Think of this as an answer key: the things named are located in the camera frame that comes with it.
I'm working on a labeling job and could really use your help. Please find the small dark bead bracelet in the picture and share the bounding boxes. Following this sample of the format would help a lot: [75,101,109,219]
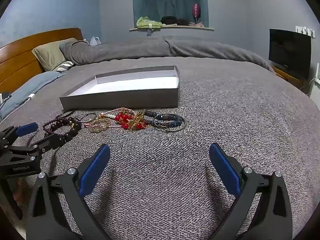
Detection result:
[42,117,75,137]

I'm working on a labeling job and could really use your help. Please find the metal ring bangle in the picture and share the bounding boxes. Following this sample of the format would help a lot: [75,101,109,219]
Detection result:
[153,115,187,132]

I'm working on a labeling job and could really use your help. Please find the grey cardboard box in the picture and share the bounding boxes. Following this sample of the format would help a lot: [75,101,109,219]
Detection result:
[59,65,180,111]

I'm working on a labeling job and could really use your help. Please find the window sill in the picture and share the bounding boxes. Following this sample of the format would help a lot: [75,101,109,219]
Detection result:
[129,26,215,32]

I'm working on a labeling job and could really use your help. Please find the thin silver hoop bangles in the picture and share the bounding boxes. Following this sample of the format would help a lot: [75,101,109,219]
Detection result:
[75,112,97,123]

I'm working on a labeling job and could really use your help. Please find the light blue blanket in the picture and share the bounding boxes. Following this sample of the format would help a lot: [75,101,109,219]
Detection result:
[0,71,67,120]

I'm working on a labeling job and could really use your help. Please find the olive pillow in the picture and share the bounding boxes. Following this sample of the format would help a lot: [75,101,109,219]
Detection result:
[32,37,78,72]

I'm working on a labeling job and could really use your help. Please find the striped pillow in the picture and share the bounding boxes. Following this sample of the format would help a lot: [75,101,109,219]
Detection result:
[56,60,75,73]

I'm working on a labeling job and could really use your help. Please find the black monitor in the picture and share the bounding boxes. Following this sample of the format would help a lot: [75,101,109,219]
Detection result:
[269,29,312,80]

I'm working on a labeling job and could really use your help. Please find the pink vase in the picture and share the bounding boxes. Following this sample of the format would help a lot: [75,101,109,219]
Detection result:
[191,4,201,24]

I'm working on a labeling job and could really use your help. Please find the wooden headboard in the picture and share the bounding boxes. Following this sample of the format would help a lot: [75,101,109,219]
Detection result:
[0,28,84,93]

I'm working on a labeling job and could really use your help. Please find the teal curtain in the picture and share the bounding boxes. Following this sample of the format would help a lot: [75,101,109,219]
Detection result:
[132,0,209,28]

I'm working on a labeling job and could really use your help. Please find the pink cord bracelet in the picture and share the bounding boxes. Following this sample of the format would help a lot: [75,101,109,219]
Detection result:
[84,109,120,130]

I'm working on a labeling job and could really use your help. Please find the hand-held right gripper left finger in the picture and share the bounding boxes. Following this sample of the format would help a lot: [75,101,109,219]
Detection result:
[26,144,112,240]

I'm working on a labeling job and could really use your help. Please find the thin black bracelet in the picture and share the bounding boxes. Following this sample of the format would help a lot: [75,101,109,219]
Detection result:
[55,110,75,120]

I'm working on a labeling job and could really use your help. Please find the white charger with cable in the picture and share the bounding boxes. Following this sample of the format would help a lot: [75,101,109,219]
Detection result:
[0,94,35,120]

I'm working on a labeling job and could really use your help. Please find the wooden stand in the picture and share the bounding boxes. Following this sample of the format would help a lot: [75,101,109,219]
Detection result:
[271,65,308,90]

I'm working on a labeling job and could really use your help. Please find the large dark bead bracelet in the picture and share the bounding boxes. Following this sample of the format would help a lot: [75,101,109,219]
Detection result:
[56,117,82,143]

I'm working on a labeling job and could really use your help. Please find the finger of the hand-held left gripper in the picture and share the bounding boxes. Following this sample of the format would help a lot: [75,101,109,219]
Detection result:
[0,122,39,144]
[26,132,67,153]

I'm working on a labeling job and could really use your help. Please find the black bag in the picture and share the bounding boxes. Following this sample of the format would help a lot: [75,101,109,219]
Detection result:
[161,16,178,26]

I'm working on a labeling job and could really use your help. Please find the grey knitted blanket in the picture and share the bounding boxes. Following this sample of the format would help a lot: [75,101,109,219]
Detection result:
[0,57,320,240]

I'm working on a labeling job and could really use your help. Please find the white wall switches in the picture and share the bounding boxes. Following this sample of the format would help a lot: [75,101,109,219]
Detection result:
[296,26,315,38]

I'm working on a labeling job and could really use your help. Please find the dark blue bead bracelet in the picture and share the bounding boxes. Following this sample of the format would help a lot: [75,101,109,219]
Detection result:
[144,110,185,128]

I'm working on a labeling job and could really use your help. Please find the red bead gold chain bracelet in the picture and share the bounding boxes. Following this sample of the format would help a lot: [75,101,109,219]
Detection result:
[114,107,148,131]

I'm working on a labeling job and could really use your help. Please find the grey duvet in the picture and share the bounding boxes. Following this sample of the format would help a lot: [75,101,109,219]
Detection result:
[59,36,275,73]

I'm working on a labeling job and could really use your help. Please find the green cloth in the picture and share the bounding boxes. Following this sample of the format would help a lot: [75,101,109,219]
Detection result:
[136,17,163,28]

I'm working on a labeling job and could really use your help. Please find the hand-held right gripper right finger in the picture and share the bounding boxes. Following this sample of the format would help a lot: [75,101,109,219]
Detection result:
[209,142,293,240]

